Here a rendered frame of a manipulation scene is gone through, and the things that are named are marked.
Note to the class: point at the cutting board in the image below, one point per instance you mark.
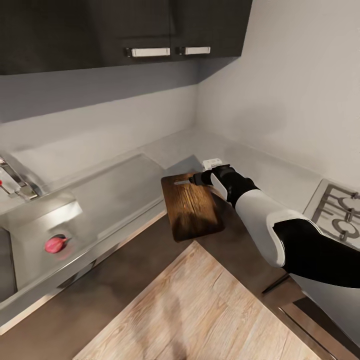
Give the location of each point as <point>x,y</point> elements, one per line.
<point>191,209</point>

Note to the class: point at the oven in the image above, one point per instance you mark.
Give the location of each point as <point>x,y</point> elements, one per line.
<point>289,301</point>

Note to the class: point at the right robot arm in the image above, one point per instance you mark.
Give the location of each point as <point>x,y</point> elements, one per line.
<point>327,270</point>

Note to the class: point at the vidalia onion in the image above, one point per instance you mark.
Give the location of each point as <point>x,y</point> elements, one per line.
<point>55,244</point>

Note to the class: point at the drop in sink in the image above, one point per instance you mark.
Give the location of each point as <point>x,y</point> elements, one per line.
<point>85,212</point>

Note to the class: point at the cabinet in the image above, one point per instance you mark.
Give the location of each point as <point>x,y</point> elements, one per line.
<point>38,36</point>

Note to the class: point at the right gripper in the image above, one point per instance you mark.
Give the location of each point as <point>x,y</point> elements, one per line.
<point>200,178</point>

